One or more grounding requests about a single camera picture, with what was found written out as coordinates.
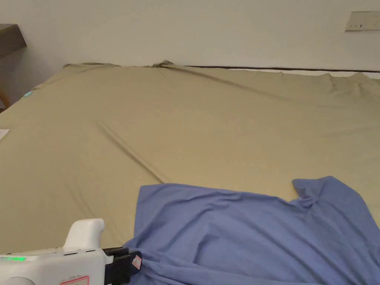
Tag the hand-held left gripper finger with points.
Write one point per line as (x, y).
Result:
(118, 251)
(126, 267)

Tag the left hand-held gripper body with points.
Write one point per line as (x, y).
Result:
(59, 264)

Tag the blue shirt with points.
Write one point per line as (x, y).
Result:
(237, 234)

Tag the white paper sheet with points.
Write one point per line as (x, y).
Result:
(3, 134)

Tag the bed with beige sheet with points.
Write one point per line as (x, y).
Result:
(184, 124)

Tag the small teal tag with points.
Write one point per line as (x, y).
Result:
(28, 95)

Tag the dark wooden shelf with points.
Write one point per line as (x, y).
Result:
(10, 40)

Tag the white wall switch panel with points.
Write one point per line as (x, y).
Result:
(362, 21)

